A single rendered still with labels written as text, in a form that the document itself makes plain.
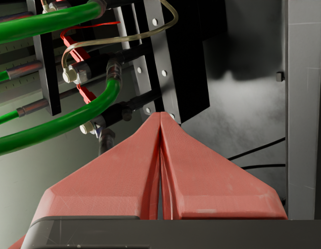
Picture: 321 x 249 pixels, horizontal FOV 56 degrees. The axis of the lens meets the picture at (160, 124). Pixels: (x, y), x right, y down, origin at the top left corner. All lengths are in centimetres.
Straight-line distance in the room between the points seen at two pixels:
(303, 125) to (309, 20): 13
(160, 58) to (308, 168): 27
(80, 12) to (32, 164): 53
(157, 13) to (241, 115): 27
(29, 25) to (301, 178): 38
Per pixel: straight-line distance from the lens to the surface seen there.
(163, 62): 49
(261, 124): 61
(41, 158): 76
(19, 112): 62
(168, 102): 51
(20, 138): 26
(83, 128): 45
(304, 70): 39
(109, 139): 39
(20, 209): 79
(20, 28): 25
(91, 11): 29
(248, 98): 60
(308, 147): 43
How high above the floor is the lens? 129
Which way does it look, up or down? 34 degrees down
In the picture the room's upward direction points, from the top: 120 degrees counter-clockwise
